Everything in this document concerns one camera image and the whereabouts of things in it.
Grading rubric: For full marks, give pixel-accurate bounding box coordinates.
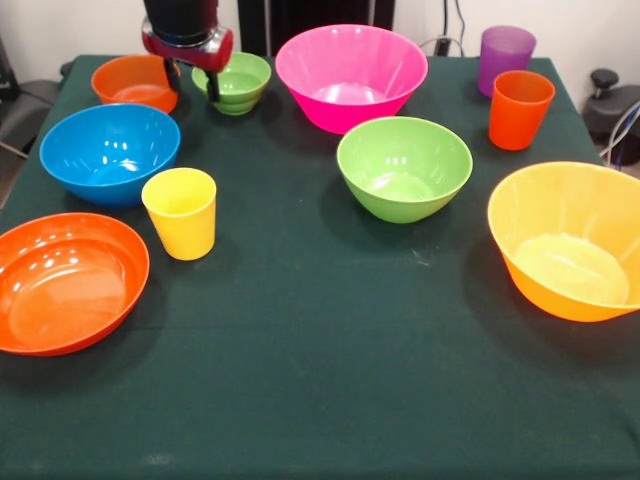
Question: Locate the purple cup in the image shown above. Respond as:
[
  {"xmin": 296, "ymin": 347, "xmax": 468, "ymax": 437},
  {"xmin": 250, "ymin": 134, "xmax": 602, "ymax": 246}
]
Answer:
[{"xmin": 476, "ymin": 26, "xmax": 538, "ymax": 98}]

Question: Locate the small orange bowl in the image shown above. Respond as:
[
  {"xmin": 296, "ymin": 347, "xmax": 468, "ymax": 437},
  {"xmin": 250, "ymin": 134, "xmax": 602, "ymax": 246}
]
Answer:
[{"xmin": 91, "ymin": 54, "xmax": 182, "ymax": 115}]

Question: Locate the large pink bowl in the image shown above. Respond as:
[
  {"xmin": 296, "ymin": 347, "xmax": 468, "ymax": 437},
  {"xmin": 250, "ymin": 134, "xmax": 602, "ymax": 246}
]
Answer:
[{"xmin": 274, "ymin": 23, "xmax": 430, "ymax": 136}]

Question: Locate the black rounded base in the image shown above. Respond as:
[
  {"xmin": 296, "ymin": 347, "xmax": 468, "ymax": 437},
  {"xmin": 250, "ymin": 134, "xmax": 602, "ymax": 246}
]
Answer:
[{"xmin": 582, "ymin": 84, "xmax": 640, "ymax": 166}]

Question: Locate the black hanging cable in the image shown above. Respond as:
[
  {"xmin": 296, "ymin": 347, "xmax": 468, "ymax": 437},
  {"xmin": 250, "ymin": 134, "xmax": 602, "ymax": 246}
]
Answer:
[{"xmin": 452, "ymin": 0, "xmax": 469, "ymax": 57}]

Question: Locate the orange cup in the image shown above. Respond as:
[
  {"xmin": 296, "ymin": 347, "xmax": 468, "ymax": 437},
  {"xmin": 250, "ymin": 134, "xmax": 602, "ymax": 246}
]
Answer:
[{"xmin": 488, "ymin": 70, "xmax": 557, "ymax": 152}]

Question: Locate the wide shallow orange bowl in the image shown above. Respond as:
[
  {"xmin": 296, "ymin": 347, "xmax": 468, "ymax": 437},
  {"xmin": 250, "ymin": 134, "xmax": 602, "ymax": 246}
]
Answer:
[{"xmin": 0, "ymin": 212, "xmax": 151, "ymax": 358}]

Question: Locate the small green ribbed bowl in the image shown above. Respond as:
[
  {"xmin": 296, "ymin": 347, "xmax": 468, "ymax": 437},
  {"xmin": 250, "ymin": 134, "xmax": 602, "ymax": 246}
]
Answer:
[{"xmin": 191, "ymin": 51, "xmax": 273, "ymax": 117}]

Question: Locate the grey cable bundle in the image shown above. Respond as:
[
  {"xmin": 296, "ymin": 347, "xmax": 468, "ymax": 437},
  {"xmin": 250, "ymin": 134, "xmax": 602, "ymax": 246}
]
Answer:
[{"xmin": 598, "ymin": 99, "xmax": 640, "ymax": 169}]

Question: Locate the dark green tablecloth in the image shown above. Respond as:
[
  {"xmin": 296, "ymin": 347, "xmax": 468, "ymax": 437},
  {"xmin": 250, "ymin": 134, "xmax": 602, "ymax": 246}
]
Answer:
[{"xmin": 0, "ymin": 53, "xmax": 640, "ymax": 480}]

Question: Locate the black clamp knob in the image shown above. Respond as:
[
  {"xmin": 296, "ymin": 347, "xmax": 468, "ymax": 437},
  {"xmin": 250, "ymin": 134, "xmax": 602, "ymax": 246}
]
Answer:
[{"xmin": 589, "ymin": 68, "xmax": 621, "ymax": 101}]

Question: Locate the dark grey chair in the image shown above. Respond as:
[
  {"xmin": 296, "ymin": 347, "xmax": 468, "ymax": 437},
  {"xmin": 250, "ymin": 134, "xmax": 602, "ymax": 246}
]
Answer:
[{"xmin": 0, "ymin": 78, "xmax": 62, "ymax": 156}]

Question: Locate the large yellow-orange bowl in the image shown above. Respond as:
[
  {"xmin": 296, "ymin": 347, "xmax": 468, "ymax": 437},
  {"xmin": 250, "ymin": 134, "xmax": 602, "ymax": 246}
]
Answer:
[{"xmin": 487, "ymin": 160, "xmax": 640, "ymax": 324}]

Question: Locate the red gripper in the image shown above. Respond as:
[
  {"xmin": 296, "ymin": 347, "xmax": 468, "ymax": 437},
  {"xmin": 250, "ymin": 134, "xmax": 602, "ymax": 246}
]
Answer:
[{"xmin": 141, "ymin": 28, "xmax": 235, "ymax": 104}]

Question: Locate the blue bowl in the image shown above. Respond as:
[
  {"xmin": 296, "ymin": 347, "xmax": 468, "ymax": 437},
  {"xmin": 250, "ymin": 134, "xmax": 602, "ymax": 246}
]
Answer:
[{"xmin": 39, "ymin": 103, "xmax": 182, "ymax": 211}]

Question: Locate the yellow cup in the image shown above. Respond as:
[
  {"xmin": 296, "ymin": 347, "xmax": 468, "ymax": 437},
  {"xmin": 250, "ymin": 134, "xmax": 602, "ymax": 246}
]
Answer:
[{"xmin": 141, "ymin": 167, "xmax": 218, "ymax": 262}]

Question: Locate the large green bowl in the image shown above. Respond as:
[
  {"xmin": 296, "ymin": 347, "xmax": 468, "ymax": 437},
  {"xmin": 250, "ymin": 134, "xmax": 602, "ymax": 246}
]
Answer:
[{"xmin": 336, "ymin": 116, "xmax": 474, "ymax": 225}]

